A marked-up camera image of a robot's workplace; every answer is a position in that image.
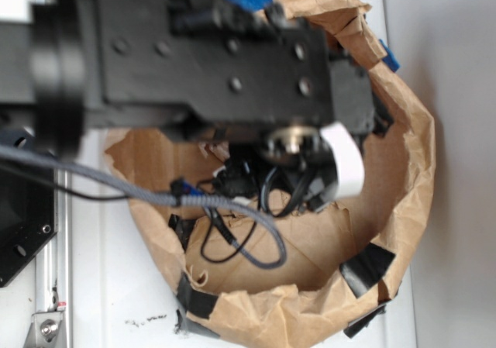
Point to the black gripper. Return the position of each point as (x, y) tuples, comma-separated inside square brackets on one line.
[(318, 166)]

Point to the metal corner bracket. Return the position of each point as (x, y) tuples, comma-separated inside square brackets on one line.
[(47, 330)]

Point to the brown paper bag bin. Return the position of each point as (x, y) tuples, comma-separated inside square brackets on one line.
[(342, 262)]

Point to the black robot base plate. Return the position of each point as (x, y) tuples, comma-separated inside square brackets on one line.
[(27, 215)]

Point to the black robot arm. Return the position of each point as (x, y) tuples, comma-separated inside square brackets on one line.
[(294, 112)]

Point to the aluminium extrusion rail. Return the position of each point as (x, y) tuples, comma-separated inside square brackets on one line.
[(53, 273)]

